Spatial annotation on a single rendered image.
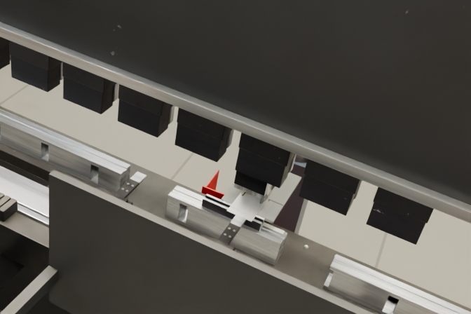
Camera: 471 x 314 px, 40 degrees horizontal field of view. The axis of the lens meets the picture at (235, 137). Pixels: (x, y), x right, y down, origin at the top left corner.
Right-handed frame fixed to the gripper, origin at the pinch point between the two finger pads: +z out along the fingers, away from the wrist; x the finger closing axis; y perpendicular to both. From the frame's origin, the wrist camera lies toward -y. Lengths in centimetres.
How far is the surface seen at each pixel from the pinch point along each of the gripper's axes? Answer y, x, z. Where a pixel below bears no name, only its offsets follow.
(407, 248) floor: -163, 55, -8
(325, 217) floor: -161, 9, -6
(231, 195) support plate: 1.8, -6.1, 2.5
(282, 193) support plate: -6.7, 7.2, -4.8
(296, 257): -5.9, 19.4, 12.3
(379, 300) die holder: 2.9, 47.3, 13.5
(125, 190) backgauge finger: 15.4, -34.2, 13.6
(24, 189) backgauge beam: 26, -60, 25
